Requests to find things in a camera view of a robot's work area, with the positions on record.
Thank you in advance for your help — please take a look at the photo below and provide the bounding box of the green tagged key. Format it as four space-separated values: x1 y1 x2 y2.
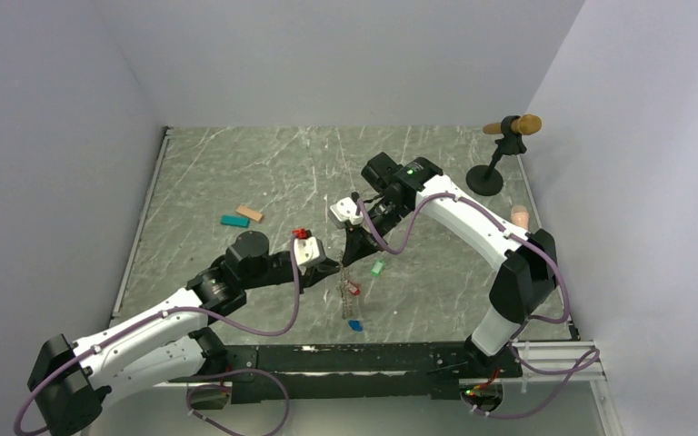
371 259 385 277

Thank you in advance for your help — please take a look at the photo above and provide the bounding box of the round metal keyring disc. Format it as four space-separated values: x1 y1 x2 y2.
338 267 356 320

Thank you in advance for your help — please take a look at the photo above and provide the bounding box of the blue tagged key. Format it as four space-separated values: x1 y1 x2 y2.
347 320 364 332

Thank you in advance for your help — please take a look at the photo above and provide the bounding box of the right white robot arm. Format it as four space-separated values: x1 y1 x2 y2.
328 153 559 378

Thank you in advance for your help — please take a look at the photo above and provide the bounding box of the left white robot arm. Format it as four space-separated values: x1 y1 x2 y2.
14 230 340 435

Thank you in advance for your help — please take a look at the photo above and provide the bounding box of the teal key tag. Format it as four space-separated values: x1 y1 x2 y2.
219 215 250 228

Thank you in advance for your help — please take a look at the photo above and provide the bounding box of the orange key tag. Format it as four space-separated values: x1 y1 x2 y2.
235 205 264 223

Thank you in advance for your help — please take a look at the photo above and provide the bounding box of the black microphone stand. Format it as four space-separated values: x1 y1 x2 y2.
465 132 527 196

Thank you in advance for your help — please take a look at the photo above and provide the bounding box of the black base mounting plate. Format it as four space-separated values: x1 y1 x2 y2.
186 342 523 404

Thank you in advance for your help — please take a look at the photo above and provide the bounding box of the pink cylindrical object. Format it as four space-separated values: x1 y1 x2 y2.
510 205 530 231

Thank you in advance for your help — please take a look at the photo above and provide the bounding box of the gold microphone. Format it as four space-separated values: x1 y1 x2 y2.
483 114 543 135

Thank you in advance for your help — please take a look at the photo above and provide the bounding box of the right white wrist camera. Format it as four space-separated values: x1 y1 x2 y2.
327 197 364 229

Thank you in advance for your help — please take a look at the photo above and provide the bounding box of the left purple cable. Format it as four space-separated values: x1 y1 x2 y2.
14 235 304 436

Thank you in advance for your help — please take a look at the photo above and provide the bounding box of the aluminium frame rail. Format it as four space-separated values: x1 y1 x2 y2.
511 341 605 382

